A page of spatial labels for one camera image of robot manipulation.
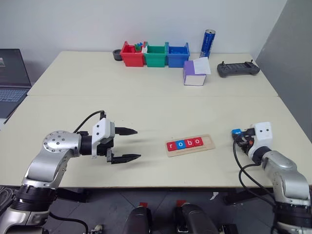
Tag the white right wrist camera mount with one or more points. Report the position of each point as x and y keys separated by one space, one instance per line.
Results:
x=263 y=132

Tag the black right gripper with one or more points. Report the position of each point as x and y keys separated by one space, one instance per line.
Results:
x=248 y=142

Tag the white paper scrap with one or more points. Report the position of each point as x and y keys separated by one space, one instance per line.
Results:
x=214 y=195

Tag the purple white tissue box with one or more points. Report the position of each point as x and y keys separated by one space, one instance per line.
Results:
x=191 y=72

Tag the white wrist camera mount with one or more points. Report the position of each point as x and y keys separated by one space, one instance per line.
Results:
x=263 y=132
x=102 y=128

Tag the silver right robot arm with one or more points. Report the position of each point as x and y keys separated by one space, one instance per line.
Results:
x=287 y=175

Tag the blue toy brick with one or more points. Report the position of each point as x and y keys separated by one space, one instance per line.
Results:
x=139 y=44

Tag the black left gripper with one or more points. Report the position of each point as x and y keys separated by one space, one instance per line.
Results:
x=104 y=147

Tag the grey laptop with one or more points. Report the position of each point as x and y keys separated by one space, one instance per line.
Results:
x=12 y=73

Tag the dark rounded shape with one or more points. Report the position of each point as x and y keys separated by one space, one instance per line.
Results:
x=137 y=220
x=195 y=219

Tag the red letter tile o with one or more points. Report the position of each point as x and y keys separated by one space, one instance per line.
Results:
x=198 y=142

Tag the blue storage bin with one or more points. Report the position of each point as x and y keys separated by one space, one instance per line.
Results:
x=175 y=61

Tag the green toy brick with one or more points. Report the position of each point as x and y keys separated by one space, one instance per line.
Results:
x=138 y=49

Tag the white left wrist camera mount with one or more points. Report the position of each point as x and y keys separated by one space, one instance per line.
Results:
x=102 y=128

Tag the white tissue sheet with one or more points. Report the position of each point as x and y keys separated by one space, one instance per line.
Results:
x=202 y=65

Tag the wooden letter tray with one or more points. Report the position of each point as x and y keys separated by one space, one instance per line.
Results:
x=207 y=143

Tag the red letter tile b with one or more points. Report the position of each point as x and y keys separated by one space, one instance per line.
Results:
x=189 y=143

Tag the black round dish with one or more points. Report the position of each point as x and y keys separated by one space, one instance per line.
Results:
x=116 y=56

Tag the blue letter tile o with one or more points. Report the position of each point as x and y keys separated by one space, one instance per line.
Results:
x=180 y=145

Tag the green storage bin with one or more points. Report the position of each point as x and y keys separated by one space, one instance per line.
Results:
x=154 y=61

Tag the red storage bin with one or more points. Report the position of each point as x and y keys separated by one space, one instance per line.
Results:
x=131 y=59

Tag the black handheld controller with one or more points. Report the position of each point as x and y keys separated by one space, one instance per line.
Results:
x=236 y=68

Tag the red letter tile r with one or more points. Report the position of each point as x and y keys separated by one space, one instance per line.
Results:
x=171 y=146

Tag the blue drink can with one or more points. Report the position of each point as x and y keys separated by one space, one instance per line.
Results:
x=207 y=44

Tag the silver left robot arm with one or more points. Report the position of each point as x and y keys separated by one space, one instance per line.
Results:
x=56 y=143

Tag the black table base bar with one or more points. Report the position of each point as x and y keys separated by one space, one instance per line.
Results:
x=70 y=195
x=243 y=196

